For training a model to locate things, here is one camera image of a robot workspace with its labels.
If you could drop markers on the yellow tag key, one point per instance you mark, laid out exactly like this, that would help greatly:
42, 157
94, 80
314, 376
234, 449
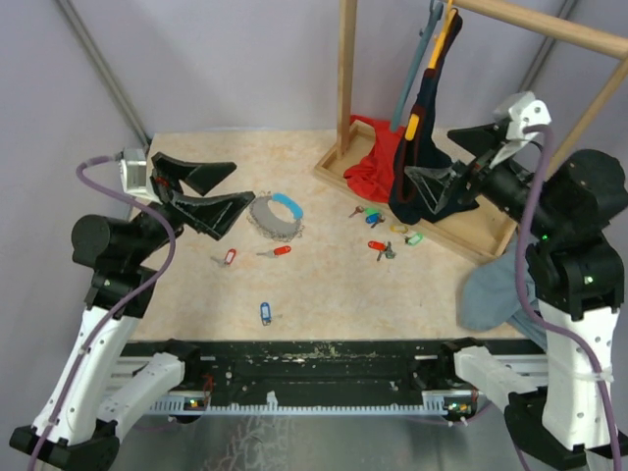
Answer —
399, 229

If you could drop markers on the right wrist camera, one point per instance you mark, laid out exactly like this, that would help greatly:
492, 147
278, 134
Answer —
519, 111

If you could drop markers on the large keyring with blue grip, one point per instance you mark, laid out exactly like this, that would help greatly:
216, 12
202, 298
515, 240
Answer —
270, 225

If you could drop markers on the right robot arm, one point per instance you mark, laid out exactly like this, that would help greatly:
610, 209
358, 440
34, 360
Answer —
570, 282

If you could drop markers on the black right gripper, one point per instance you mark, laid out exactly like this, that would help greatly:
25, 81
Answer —
475, 140

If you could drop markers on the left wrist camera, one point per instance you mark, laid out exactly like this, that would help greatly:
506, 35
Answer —
133, 165

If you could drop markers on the grey-blue hanger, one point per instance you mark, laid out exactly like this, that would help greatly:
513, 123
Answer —
436, 9

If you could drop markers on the light blue t-shirt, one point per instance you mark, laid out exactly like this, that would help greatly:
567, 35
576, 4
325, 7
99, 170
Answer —
489, 299

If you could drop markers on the yellow hanger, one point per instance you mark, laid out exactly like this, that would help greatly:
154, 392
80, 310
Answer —
450, 12

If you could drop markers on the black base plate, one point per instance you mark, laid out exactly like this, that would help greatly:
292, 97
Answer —
326, 377

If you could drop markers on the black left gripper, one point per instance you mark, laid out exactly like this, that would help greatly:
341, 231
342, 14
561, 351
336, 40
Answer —
214, 214

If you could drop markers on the red tag key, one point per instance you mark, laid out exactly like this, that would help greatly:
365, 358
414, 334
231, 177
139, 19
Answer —
384, 249
226, 260
276, 252

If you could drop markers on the wooden clothes rack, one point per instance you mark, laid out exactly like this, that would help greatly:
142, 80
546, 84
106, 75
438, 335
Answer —
583, 82

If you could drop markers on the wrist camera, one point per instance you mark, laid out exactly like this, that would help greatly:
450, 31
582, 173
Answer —
133, 165
519, 111

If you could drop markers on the navy jersey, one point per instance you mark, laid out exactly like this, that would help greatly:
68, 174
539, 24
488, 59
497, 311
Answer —
405, 201

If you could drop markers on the red t-shirt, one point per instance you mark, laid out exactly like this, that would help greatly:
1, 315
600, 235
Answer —
372, 178

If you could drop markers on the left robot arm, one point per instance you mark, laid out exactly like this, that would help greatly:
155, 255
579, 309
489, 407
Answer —
80, 428

